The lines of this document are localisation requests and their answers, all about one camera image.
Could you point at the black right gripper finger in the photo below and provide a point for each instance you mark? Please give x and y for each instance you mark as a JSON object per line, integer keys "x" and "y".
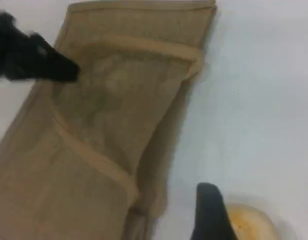
{"x": 210, "y": 215}

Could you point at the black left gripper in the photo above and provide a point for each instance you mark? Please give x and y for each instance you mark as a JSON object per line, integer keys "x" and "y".
{"x": 9, "y": 50}

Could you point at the pale round fruit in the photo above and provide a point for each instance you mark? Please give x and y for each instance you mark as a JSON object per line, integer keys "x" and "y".
{"x": 251, "y": 222}

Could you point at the brown jute tote bag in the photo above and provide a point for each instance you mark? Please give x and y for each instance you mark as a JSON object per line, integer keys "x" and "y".
{"x": 106, "y": 125}

